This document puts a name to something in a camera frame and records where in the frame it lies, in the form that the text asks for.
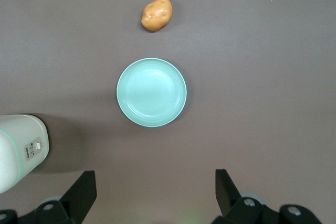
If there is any beige rice cooker green rim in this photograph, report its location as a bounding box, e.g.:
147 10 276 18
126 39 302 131
0 114 50 195

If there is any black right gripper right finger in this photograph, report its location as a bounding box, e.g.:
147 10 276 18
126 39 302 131
212 168 322 224

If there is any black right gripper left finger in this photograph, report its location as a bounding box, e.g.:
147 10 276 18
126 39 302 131
0 170 97 224

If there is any brown toy potato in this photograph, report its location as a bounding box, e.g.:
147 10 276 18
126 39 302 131
141 0 173 32

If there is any brown table mat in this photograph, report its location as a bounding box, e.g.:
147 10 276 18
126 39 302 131
0 0 336 224

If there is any mint green round plate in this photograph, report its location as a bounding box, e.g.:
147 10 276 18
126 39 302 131
116 57 188 128

